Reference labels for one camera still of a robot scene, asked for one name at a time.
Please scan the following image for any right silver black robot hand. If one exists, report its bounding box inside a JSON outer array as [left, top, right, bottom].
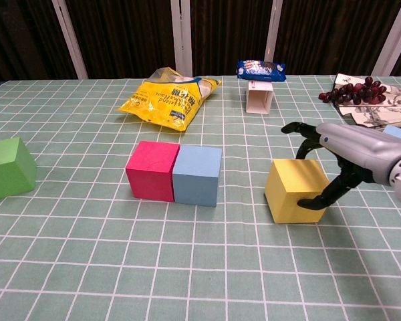
[[281, 122, 401, 211]]

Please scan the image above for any yellow foam cube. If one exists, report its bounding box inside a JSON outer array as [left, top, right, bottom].
[[264, 158, 331, 224]]

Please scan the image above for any red foam cube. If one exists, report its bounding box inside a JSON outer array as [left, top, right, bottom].
[[125, 140, 180, 203]]

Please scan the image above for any painted paper folding fan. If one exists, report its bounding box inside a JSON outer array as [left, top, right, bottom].
[[332, 73, 401, 130]]

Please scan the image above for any dark red grape bunch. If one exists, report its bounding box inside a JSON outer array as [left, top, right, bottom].
[[318, 76, 388, 106]]

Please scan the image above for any green foam cube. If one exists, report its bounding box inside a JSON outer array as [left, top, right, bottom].
[[0, 136, 37, 201]]

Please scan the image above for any blue cookie packet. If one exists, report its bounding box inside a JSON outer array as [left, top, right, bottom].
[[236, 59, 287, 83]]

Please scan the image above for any yellow snack bag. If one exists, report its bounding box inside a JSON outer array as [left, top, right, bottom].
[[116, 66, 223, 133]]

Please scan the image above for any green checkered tablecloth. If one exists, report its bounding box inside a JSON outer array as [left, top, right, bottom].
[[0, 74, 401, 321]]

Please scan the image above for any white metal frame post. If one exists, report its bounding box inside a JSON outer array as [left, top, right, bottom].
[[170, 0, 193, 77], [370, 0, 401, 76], [265, 0, 284, 65], [51, 0, 89, 80]]

